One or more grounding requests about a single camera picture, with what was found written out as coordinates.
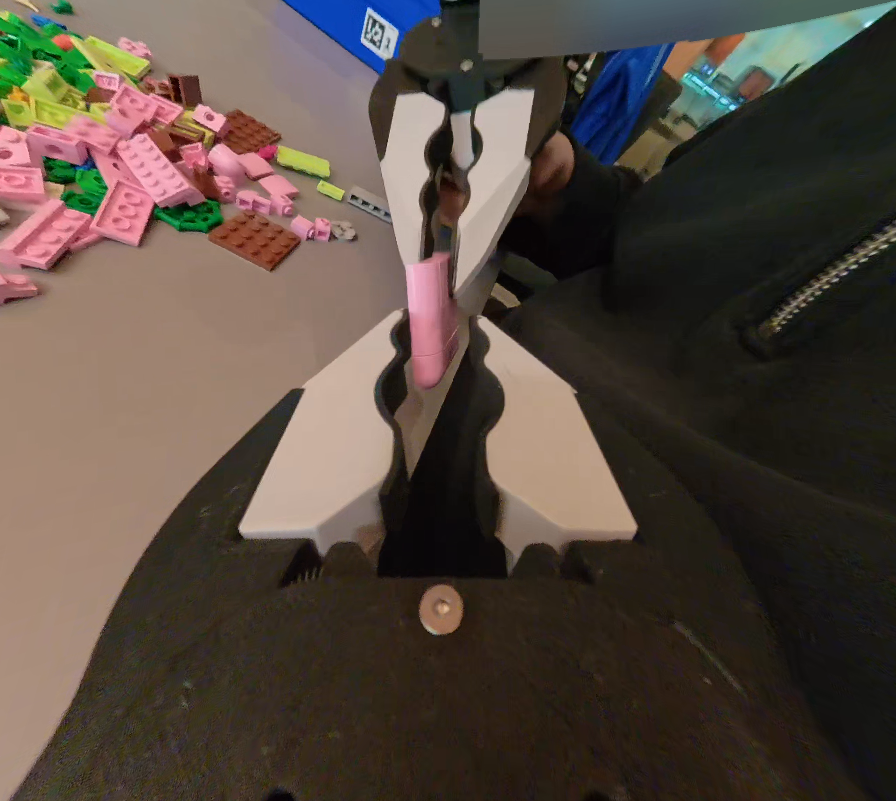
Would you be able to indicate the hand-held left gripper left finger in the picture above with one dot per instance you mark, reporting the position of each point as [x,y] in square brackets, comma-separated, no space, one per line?
[322,465]

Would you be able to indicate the person's black jacket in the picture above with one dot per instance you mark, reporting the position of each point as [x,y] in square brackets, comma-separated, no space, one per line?
[770,395]

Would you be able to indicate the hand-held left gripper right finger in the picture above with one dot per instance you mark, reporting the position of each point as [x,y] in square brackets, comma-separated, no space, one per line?
[560,465]

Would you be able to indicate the brown square studded plate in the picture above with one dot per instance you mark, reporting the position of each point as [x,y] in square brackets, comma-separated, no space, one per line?
[255,241]
[252,131]

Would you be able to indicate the pink rounded tile block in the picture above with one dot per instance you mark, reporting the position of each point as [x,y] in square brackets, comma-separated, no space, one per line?
[430,325]

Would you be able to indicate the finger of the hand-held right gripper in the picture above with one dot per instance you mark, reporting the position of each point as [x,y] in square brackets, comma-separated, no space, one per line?
[406,157]
[500,185]

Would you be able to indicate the white bone piece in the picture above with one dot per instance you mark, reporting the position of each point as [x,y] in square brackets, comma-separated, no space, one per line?
[23,2]

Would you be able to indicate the green stud piece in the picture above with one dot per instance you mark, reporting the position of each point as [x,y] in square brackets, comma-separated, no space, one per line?
[61,7]

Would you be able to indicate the person's right forearm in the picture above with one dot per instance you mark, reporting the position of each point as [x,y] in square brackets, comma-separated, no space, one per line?
[581,220]

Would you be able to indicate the pile of mixed toy bricks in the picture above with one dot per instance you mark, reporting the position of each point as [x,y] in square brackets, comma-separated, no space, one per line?
[126,171]

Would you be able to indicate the person's right hand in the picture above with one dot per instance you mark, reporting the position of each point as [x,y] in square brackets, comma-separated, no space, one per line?
[553,168]

